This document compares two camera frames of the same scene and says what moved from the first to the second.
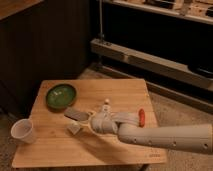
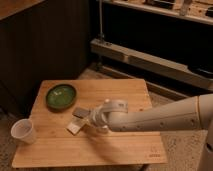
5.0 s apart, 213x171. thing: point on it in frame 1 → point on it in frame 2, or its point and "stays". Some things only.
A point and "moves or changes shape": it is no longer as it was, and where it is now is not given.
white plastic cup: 23,129 stays
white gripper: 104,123 stays
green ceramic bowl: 60,97 stays
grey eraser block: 76,115 moves or changes shape
